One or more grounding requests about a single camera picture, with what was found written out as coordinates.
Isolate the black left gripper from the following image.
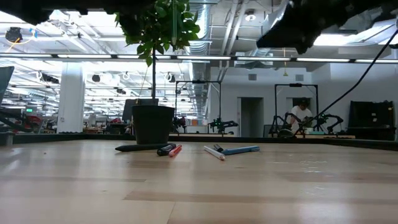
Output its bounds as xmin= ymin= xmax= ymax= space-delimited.
xmin=105 ymin=0 xmax=156 ymax=35

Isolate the silver ventilation duct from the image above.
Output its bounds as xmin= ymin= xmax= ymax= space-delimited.
xmin=250 ymin=0 xmax=292 ymax=58

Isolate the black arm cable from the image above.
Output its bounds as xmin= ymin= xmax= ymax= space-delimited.
xmin=295 ymin=27 xmax=398 ymax=136

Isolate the white pillar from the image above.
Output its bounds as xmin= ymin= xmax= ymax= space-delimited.
xmin=57 ymin=63 xmax=85 ymax=134

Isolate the long ceiling light strip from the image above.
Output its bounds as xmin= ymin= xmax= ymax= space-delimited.
xmin=0 ymin=52 xmax=398 ymax=64

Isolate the black pen with rubber grip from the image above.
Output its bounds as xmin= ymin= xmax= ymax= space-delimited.
xmin=156 ymin=142 xmax=177 ymax=157

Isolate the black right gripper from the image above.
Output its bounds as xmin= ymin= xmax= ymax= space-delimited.
xmin=256 ymin=0 xmax=358 ymax=55

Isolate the black cabinet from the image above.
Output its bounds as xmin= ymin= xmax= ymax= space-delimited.
xmin=348 ymin=100 xmax=396 ymax=141

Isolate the person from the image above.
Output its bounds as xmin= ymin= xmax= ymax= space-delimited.
xmin=287 ymin=97 xmax=313 ymax=131

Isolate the black background metal frame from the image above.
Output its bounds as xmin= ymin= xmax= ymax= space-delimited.
xmin=175 ymin=80 xmax=222 ymax=135
xmin=274 ymin=83 xmax=320 ymax=133

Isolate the black background monitor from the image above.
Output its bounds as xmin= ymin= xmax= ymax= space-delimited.
xmin=122 ymin=98 xmax=160 ymax=123

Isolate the black table frame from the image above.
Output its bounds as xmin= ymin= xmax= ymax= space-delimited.
xmin=0 ymin=132 xmax=398 ymax=152

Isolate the black plant pot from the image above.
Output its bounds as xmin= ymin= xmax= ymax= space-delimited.
xmin=131 ymin=105 xmax=175 ymax=146

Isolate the white pencil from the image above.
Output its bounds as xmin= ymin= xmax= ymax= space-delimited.
xmin=203 ymin=145 xmax=226 ymax=161

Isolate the green leafy plant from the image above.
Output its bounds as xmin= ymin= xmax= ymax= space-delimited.
xmin=111 ymin=0 xmax=201 ymax=100

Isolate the blue pen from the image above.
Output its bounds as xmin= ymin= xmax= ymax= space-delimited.
xmin=221 ymin=145 xmax=261 ymax=156

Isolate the black ceiling-hung device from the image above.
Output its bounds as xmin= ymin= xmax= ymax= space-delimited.
xmin=4 ymin=27 xmax=24 ymax=44

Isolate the orange pencil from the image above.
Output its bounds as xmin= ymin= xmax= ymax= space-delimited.
xmin=168 ymin=144 xmax=183 ymax=158

